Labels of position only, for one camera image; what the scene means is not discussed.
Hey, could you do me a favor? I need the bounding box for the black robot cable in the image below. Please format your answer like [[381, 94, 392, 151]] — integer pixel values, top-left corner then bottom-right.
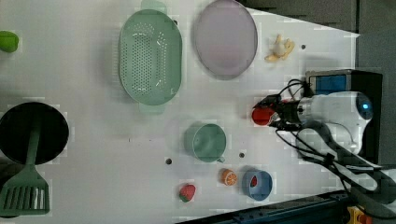
[[275, 78, 396, 220]]

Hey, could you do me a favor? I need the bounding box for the red toy strawberry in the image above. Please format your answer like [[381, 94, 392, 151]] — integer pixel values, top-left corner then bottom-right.
[[179, 184, 196, 203]]

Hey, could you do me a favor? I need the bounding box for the red berry in bowl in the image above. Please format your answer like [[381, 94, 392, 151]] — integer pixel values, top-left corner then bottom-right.
[[250, 175, 258, 188]]

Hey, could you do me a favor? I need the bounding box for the blue bowl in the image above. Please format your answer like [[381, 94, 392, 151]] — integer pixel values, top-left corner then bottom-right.
[[241, 169, 273, 202]]

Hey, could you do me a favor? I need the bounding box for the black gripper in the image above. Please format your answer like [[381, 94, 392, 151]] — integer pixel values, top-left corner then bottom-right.
[[253, 94, 302, 130]]

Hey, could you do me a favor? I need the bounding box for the green colander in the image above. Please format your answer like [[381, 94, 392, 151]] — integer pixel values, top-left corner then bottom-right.
[[119, 0, 182, 115]]

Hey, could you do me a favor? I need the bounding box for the toy orange half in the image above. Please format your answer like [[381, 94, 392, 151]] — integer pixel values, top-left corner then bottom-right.
[[221, 169, 237, 186]]

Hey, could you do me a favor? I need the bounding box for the green toy pepper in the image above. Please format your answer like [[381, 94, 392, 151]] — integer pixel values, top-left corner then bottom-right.
[[0, 31, 20, 53]]

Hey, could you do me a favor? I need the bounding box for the peeled toy banana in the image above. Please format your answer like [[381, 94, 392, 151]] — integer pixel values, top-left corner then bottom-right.
[[264, 35, 295, 63]]

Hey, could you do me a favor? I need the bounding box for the green slotted spatula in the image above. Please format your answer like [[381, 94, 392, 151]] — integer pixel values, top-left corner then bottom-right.
[[1, 112, 50, 217]]

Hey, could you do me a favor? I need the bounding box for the red ketchup bottle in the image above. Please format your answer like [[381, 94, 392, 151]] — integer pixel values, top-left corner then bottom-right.
[[251, 107, 278, 126]]

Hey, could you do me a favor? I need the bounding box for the lilac round plate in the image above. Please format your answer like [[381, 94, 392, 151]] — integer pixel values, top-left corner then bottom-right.
[[194, 0, 258, 77]]

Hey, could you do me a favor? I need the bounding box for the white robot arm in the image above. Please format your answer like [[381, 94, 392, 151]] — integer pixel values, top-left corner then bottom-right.
[[252, 91, 395, 204]]

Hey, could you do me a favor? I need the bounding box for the black utensil holder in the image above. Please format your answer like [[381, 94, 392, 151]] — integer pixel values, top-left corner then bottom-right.
[[0, 102, 69, 164]]

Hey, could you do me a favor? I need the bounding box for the green mug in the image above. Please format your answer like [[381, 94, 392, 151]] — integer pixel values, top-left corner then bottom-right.
[[184, 123, 227, 162]]

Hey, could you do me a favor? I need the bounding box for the blue metal frame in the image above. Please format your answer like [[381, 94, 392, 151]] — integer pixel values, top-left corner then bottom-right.
[[177, 190, 351, 224]]

